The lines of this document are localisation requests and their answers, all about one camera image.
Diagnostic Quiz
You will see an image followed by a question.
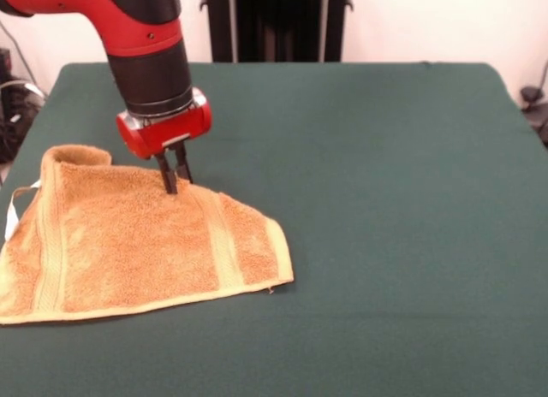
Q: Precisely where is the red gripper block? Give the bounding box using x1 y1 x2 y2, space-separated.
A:
116 86 213 196

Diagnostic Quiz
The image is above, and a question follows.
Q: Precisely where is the tan terry towel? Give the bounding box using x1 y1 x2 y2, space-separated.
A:
0 144 295 327

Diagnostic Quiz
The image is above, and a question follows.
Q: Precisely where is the dark green table cloth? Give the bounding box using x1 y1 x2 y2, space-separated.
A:
0 61 548 397

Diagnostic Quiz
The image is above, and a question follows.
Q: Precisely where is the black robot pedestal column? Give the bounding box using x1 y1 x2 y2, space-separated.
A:
199 0 354 63

